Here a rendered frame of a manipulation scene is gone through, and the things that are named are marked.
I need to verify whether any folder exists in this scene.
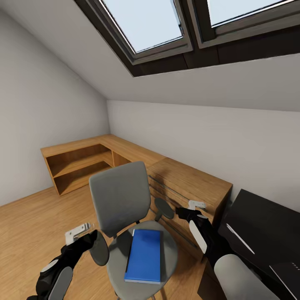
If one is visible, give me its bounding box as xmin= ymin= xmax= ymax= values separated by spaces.
xmin=124 ymin=229 xmax=160 ymax=284

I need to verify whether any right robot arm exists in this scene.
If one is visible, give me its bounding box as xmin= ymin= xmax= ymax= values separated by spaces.
xmin=175 ymin=200 xmax=280 ymax=300

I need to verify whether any swivel chair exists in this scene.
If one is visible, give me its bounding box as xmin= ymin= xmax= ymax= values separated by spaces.
xmin=88 ymin=161 xmax=179 ymax=300

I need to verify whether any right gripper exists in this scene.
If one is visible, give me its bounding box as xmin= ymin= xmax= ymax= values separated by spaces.
xmin=175 ymin=207 xmax=201 ymax=221

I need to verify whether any notebook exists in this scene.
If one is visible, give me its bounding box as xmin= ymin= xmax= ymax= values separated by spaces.
xmin=269 ymin=261 xmax=300 ymax=300

